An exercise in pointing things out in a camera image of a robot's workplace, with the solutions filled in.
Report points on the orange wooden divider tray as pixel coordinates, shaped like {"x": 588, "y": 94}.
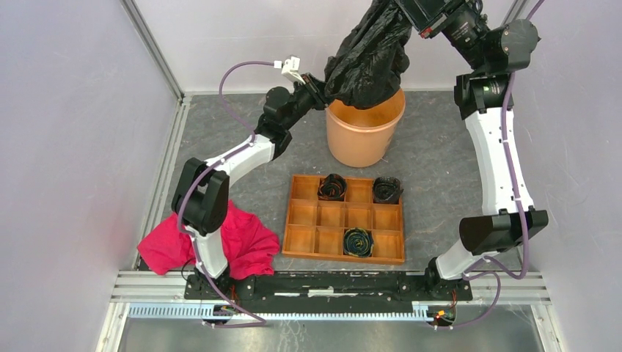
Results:
{"x": 315, "y": 228}

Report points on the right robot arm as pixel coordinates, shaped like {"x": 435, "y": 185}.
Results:
{"x": 484, "y": 98}

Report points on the red cloth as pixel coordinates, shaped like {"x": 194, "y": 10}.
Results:
{"x": 248, "y": 245}

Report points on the rolled black bag, bottom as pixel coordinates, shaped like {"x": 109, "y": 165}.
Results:
{"x": 358, "y": 242}

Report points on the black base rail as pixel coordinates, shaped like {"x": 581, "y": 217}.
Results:
{"x": 341, "y": 291}

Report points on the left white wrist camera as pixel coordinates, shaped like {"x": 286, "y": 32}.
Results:
{"x": 289, "y": 69}

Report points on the black trash bag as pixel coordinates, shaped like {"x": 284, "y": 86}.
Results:
{"x": 367, "y": 68}

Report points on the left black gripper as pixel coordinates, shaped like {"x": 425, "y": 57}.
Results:
{"x": 316, "y": 89}

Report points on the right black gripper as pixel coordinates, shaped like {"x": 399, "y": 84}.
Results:
{"x": 431, "y": 16}

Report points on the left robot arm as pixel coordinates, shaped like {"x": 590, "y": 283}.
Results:
{"x": 203, "y": 190}

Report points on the rolled black bag, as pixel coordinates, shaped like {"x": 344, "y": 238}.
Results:
{"x": 387, "y": 190}
{"x": 332, "y": 188}
{"x": 358, "y": 242}

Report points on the rolled black bag, top right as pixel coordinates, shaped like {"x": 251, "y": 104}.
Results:
{"x": 387, "y": 190}

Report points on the rolled black bag, top middle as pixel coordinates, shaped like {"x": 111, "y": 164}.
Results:
{"x": 332, "y": 188}

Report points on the orange trash bin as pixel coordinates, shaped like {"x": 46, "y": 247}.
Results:
{"x": 360, "y": 138}

